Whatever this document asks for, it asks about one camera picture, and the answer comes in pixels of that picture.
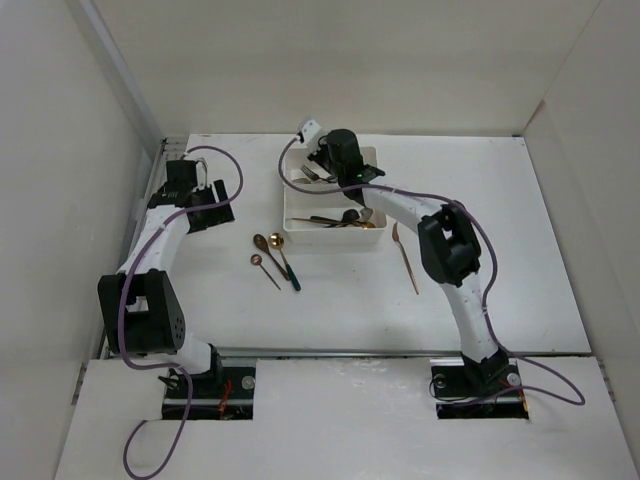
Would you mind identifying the silver spoon copper handle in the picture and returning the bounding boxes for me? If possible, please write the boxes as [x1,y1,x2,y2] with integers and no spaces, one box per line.
[292,208,373,224]

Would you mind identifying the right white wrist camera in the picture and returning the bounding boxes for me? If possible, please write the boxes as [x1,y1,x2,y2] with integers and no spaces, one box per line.
[297,117,324,149]

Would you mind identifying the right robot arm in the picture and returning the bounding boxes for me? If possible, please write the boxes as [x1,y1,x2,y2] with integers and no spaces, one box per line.
[300,126,508,397]

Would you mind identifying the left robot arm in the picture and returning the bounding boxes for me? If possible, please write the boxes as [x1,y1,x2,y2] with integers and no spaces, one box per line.
[97,159,235,397]

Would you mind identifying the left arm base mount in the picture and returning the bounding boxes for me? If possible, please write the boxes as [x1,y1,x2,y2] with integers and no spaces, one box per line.
[158,359,257,421]

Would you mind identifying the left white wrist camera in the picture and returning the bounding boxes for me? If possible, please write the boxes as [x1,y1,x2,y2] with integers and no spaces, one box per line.
[193,157,209,191]

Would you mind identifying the small gold spoon green handle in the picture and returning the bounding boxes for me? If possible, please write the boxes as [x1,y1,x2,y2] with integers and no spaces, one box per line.
[347,222,377,229]

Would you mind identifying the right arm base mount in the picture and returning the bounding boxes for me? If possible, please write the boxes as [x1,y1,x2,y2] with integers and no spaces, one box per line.
[429,358,529,420]

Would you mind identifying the copper thin utensil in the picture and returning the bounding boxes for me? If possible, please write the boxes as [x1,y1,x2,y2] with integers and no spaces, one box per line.
[391,221,420,295]

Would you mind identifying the black measuring spoon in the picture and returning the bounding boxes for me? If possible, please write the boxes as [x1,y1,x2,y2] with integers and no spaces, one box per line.
[309,208,360,225]

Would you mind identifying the black handled fork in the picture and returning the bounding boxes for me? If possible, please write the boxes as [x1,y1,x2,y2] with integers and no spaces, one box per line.
[300,165,337,184]

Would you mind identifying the small copper spoon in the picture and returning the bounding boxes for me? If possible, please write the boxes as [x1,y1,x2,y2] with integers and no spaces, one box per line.
[250,254,281,290]

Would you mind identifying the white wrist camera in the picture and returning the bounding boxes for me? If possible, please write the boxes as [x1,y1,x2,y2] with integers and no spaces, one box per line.
[193,157,209,191]
[297,117,324,149]

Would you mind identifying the white plastic bin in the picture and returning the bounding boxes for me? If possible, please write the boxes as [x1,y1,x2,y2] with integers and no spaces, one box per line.
[283,146,378,183]
[283,184,388,248]

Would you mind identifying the long silver fork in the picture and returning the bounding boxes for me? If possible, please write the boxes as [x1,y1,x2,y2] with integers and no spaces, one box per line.
[291,177,332,185]

